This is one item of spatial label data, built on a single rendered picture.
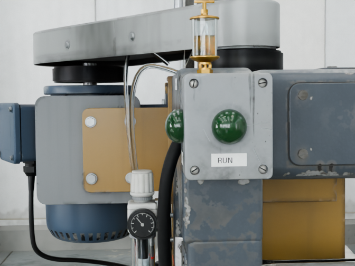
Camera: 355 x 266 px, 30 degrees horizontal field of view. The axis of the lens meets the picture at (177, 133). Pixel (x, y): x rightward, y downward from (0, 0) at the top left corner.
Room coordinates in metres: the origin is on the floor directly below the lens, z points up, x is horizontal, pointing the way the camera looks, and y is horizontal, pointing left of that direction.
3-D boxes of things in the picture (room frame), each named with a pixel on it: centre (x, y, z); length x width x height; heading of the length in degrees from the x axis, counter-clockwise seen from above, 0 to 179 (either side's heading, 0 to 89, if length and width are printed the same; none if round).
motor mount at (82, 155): (1.01, 0.07, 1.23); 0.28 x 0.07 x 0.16; 92
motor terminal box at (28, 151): (1.04, 0.23, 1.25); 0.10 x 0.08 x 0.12; 27
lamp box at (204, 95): (0.58, -0.04, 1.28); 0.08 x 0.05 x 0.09; 92
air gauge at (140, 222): (0.80, 0.04, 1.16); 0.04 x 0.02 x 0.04; 92
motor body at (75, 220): (1.09, 0.14, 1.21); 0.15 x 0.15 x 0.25
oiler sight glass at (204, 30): (0.64, -0.03, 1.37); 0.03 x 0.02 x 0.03; 92
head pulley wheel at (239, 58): (0.76, -0.08, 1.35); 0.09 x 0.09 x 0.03
